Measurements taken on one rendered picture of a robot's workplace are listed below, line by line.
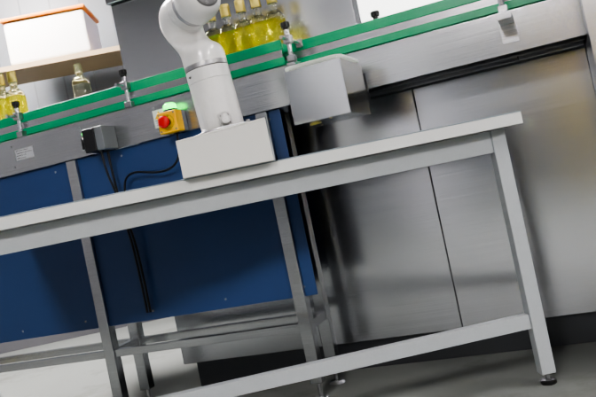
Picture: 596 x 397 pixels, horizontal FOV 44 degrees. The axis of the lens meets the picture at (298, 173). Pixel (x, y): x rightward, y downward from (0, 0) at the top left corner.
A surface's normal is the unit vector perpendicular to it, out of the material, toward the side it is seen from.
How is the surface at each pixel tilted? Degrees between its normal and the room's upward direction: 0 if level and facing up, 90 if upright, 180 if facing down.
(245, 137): 90
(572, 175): 90
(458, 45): 90
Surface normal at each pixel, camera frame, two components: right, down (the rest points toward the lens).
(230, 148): 0.07, -0.04
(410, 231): -0.34, 0.05
